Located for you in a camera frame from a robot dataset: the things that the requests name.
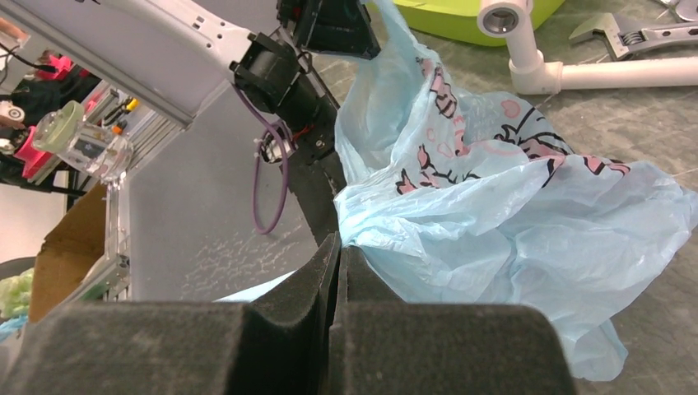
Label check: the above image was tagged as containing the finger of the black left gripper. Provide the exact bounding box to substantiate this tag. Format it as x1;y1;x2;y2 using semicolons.
305;0;381;59

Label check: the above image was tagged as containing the clear plastic jar green lid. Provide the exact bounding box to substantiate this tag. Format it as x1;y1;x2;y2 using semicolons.
31;100;134;184

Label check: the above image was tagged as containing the white floor pipe frame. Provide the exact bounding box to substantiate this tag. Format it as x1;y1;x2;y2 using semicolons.
477;0;698;96

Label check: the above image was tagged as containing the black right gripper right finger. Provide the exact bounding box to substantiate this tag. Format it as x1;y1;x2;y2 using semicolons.
328;247;576;394

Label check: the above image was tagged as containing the blue printed plastic bag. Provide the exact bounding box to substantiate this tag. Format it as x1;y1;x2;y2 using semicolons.
215;0;698;383

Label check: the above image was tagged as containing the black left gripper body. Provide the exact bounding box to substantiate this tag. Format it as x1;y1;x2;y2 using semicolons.
230;1;338;164

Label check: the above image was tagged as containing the green plastic basin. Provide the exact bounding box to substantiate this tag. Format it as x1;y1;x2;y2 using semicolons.
394;0;564;49

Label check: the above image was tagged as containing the silver adjustable wrench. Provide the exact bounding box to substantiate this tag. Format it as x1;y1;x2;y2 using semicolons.
569;13;697;61

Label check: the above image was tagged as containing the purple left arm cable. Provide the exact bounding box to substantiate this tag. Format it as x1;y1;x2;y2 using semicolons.
231;81;293;236

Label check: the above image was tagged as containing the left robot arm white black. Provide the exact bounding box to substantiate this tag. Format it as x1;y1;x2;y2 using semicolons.
101;1;380;133

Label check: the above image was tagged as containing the brown cardboard box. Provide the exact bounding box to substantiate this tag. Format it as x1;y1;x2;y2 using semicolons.
28;184;107;323

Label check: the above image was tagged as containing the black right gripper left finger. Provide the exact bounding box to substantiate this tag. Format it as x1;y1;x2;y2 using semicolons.
1;235;341;394

